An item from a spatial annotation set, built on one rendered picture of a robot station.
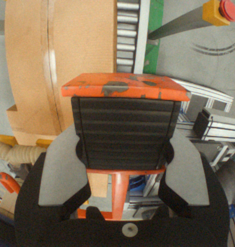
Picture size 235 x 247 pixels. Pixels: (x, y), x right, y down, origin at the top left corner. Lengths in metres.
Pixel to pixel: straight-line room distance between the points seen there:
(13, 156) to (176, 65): 1.45
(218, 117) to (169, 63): 0.96
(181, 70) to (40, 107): 1.34
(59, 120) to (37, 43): 0.28
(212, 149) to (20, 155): 0.59
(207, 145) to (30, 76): 0.67
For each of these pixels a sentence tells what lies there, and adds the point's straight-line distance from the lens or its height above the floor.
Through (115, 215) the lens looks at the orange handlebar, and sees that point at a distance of 0.29.
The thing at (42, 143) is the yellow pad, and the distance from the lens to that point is 0.34.
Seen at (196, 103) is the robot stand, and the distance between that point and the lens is 1.44.
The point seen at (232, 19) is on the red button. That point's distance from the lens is 0.45.
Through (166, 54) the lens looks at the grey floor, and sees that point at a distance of 1.41.
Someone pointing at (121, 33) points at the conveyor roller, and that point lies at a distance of 0.79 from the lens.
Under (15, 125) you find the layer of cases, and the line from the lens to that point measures 1.35.
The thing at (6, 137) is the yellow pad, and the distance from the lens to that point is 0.44.
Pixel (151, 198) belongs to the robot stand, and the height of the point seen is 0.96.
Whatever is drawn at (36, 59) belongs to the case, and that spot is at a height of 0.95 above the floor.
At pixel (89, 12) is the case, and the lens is 0.41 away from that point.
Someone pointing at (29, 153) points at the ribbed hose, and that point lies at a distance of 0.29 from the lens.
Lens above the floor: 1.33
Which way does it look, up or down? 58 degrees down
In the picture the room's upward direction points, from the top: 176 degrees counter-clockwise
